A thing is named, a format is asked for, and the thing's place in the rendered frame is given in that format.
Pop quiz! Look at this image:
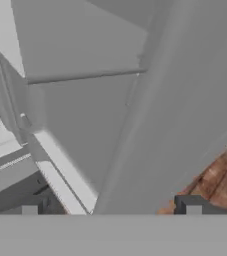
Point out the long white fridge door handle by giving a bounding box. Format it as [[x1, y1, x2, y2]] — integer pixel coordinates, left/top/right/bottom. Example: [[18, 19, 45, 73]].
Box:
[[19, 112, 99, 216]]

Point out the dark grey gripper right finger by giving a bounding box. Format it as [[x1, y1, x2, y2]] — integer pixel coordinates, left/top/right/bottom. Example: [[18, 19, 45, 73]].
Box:
[[173, 194, 227, 216]]

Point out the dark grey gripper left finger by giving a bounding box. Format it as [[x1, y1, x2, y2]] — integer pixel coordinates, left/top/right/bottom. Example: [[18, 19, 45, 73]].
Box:
[[0, 195, 50, 216]]

